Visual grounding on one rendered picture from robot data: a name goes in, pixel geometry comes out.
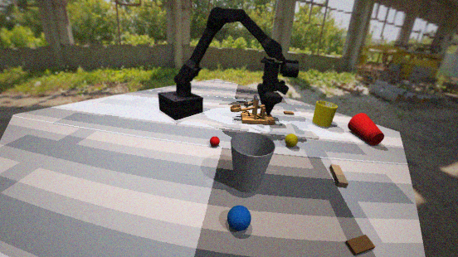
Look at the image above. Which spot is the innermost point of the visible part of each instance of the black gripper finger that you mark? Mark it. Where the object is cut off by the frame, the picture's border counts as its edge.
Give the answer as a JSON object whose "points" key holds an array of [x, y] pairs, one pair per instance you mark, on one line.
{"points": [[261, 94], [269, 106]]}

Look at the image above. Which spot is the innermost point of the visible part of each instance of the yellow ball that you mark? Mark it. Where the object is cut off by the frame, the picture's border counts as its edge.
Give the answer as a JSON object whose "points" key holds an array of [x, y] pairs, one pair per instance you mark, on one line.
{"points": [[291, 140]]}

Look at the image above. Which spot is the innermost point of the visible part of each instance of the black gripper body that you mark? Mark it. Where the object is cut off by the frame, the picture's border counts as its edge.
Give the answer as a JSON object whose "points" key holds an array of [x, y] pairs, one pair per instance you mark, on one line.
{"points": [[268, 87]]}

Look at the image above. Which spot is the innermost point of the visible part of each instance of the blue ball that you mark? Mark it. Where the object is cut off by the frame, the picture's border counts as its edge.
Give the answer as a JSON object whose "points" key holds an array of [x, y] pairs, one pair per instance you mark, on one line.
{"points": [[239, 218]]}

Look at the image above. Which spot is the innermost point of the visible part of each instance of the dark red ball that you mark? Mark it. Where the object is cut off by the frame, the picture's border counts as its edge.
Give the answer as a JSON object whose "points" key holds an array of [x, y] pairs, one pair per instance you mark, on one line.
{"points": [[214, 141]]}

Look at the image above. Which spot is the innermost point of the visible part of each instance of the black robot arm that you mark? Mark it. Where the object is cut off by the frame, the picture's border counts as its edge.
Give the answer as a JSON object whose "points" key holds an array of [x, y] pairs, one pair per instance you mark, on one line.
{"points": [[217, 18]]}

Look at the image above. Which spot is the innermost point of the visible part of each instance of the dark grey cup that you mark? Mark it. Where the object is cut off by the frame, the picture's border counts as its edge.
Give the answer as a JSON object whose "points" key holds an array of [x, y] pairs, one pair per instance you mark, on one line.
{"points": [[251, 154]]}

